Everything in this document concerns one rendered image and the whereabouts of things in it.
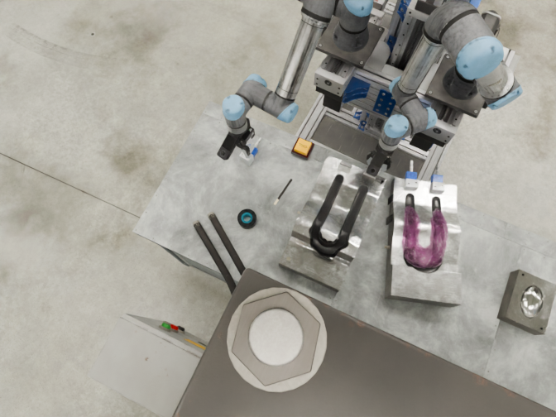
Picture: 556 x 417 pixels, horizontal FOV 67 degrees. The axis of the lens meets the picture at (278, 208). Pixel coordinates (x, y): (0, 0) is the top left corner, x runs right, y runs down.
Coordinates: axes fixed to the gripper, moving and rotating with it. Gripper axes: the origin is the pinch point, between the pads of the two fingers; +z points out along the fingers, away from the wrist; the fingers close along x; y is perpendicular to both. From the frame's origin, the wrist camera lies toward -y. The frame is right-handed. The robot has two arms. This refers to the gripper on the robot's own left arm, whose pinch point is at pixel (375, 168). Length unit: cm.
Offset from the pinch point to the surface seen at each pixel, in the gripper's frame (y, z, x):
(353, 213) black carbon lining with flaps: -24.1, -3.2, -1.0
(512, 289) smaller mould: -22, -2, -68
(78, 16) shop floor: 47, 85, 247
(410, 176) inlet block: 2.5, -2.3, -14.7
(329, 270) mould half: -49.2, -1.4, -3.1
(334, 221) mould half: -31.6, -6.4, 4.2
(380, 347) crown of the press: -77, -116, -11
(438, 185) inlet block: 3.7, -3.6, -26.3
